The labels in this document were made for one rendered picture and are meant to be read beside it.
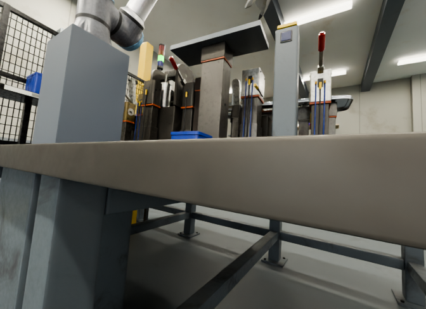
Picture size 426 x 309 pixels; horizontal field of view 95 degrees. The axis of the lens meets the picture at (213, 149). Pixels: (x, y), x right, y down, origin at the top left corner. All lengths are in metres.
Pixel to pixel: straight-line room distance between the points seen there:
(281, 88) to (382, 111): 6.43
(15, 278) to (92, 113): 0.48
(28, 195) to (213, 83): 0.63
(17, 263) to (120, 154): 0.59
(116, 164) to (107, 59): 0.70
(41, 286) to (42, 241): 0.06
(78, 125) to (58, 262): 0.44
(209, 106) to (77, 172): 0.57
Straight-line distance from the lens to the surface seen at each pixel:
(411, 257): 1.68
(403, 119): 7.05
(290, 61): 0.70
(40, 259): 0.44
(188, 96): 0.96
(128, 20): 1.05
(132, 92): 1.38
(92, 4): 0.97
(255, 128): 0.82
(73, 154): 0.25
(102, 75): 0.82
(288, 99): 0.65
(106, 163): 0.19
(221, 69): 0.77
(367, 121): 6.94
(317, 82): 0.84
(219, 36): 0.80
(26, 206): 0.69
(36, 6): 4.31
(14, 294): 0.75
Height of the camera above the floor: 0.68
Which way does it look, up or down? 5 degrees up
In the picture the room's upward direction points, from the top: 4 degrees clockwise
